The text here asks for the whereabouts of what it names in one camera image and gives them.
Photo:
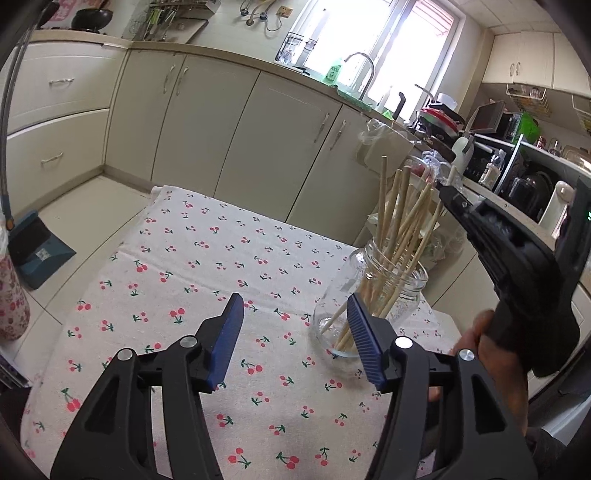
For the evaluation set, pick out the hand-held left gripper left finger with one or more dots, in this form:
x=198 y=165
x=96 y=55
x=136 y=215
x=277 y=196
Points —
x=228 y=341

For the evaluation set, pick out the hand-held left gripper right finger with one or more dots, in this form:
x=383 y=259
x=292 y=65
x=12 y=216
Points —
x=364 y=337

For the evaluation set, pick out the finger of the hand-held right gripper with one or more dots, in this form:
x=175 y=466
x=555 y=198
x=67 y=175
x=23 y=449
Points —
x=455 y=201

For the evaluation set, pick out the slim wooden chopstick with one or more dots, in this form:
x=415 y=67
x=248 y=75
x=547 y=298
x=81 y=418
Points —
x=452 y=174

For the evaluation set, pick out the clear glass jar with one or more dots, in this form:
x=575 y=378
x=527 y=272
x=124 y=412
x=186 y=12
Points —
x=332 y=295

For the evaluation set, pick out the bundle of wooden chopsticks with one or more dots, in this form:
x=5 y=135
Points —
x=392 y=221

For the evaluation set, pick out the person's right hand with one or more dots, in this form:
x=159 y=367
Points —
x=501 y=360

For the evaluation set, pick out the white plastic bag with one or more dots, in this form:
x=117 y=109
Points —
x=445 y=240

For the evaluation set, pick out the bagged groceries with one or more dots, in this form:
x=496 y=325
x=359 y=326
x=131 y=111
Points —
x=427 y=168

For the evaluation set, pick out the plastic bottle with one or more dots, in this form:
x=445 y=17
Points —
x=490 y=174

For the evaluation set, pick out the white electric kettle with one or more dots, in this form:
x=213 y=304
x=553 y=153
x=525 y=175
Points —
x=461 y=154

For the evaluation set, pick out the black toaster oven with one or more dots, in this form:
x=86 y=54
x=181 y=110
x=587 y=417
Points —
x=480 y=161

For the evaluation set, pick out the white thermos pot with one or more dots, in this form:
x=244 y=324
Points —
x=556 y=207

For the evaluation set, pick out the black rice cooker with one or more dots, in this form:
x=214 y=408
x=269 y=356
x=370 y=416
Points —
x=526 y=194

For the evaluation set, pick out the stack of pots and pans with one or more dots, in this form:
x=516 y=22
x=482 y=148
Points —
x=438 y=120

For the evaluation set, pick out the black microwave oven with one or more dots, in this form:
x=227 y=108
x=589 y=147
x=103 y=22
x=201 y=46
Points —
x=485 y=117

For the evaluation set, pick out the clear plastic bag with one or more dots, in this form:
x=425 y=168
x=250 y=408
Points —
x=381 y=143

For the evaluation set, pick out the cherry print tablecloth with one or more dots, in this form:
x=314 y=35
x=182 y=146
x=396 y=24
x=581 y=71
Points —
x=184 y=258

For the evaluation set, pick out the green bag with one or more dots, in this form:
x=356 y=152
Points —
x=526 y=127

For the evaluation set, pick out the white counter shelf rack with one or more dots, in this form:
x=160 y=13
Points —
x=554 y=159

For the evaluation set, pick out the clear plastic food cover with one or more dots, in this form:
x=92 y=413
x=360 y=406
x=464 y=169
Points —
x=572 y=152

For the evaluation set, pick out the green sink mat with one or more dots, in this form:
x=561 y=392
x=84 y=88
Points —
x=355 y=97

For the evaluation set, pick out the metal sink faucet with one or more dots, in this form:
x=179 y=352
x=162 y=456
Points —
x=369 y=69

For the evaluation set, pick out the green dish soap bottle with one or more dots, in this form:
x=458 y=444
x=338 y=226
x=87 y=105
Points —
x=333 y=74

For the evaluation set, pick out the kitchen window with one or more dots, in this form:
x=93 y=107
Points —
x=369 y=37

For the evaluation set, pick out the teal dustpan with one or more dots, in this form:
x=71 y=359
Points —
x=41 y=251

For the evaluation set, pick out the pink floral cloth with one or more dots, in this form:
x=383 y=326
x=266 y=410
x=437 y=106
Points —
x=14 y=300

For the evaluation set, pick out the white drawer cabinet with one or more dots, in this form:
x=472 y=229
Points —
x=60 y=115

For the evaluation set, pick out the white cutting board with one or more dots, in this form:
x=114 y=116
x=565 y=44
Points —
x=191 y=30

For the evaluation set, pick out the black wok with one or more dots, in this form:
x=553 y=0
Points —
x=92 y=18

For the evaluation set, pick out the white wall cabinet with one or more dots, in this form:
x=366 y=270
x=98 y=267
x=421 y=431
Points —
x=521 y=60

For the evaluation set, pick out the wall socket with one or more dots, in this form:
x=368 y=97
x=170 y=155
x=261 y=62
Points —
x=284 y=11

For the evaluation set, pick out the wall utensil rack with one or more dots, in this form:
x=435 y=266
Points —
x=171 y=14

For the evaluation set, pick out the pink wall stickers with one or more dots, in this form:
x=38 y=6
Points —
x=60 y=9

